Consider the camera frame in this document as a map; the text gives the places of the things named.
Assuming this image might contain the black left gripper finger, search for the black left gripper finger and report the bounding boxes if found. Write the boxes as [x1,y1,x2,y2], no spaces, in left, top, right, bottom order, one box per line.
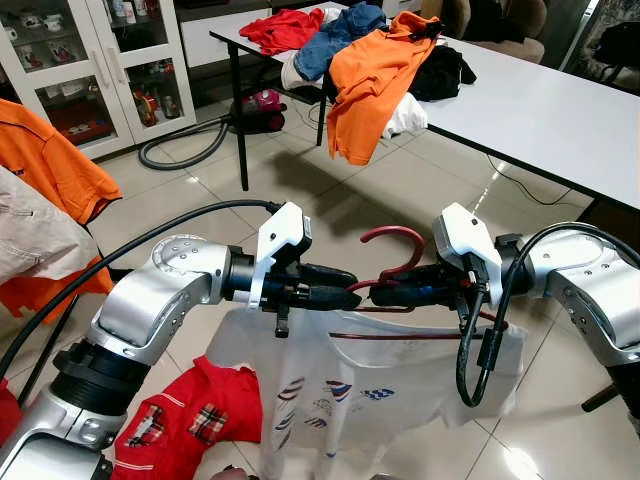
[302,285,364,312]
[300,262,359,291]

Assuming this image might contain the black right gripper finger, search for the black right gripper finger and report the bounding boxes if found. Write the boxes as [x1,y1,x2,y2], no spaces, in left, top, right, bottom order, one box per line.
[398,262,457,288]
[370,283,453,310]

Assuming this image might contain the red plastic hanger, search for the red plastic hanger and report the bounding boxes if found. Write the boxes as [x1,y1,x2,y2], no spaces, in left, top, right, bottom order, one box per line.
[330,224,501,343]

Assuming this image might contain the white printed t-shirt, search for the white printed t-shirt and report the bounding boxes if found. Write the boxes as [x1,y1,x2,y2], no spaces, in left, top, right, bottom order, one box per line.
[205,303,528,480]

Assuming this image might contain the red shirt plaid pockets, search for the red shirt plaid pockets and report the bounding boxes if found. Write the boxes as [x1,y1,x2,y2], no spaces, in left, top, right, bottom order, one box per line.
[110,355,264,480]

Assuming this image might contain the white cloth garment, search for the white cloth garment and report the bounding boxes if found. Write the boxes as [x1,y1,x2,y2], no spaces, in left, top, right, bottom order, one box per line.
[383,93,430,140]

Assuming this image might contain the pink black vacuum cleaner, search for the pink black vacuum cleaner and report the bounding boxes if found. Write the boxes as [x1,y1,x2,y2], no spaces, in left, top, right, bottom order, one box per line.
[230,88,288,134]

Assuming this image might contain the orange polo shirt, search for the orange polo shirt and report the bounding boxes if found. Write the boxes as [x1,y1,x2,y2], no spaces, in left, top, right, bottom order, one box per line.
[326,12,443,167]
[0,97,124,323]

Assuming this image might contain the white table black legs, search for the white table black legs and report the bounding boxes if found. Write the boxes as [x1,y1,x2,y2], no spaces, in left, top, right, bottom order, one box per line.
[208,3,640,216]

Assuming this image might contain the black cloth garment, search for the black cloth garment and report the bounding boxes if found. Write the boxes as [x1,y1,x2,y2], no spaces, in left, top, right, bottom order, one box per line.
[408,44,478,102]

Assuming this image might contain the cream cloth garment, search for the cream cloth garment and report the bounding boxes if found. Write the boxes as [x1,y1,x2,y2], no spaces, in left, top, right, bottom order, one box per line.
[280,50,333,93]

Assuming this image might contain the blue denim garment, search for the blue denim garment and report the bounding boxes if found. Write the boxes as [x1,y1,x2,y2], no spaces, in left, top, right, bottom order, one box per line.
[292,2,388,83]

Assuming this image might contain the brown upholstered chair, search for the brown upholstered chair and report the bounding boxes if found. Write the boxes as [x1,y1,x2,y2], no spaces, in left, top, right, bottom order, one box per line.
[420,0,547,65]

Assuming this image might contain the red cloth garment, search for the red cloth garment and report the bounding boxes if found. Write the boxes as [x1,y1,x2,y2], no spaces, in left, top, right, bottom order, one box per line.
[238,8,327,57]

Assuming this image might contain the white grey patterned shirt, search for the white grey patterned shirt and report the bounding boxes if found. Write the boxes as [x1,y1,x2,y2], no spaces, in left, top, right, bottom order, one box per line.
[0,165,101,288]

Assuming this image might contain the white glass door cabinet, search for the white glass door cabinet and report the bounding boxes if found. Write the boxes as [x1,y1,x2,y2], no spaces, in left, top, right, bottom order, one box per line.
[0,0,198,158]

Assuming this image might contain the black backpack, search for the black backpack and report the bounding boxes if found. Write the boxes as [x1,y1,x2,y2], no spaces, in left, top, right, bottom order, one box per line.
[590,20,640,73]

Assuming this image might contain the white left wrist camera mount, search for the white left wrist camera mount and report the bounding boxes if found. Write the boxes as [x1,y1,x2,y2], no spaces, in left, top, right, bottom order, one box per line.
[247,201,314,311]

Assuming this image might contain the black floor cable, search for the black floor cable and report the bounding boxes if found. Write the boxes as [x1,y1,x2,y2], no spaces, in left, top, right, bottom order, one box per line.
[488,155,606,213]

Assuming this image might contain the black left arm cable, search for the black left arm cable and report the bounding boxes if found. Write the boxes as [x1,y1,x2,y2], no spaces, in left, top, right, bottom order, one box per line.
[0,198,286,381]

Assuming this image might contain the grey vacuum hose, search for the grey vacuum hose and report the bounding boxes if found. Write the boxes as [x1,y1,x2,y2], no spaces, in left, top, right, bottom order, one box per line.
[137,113,239,172]

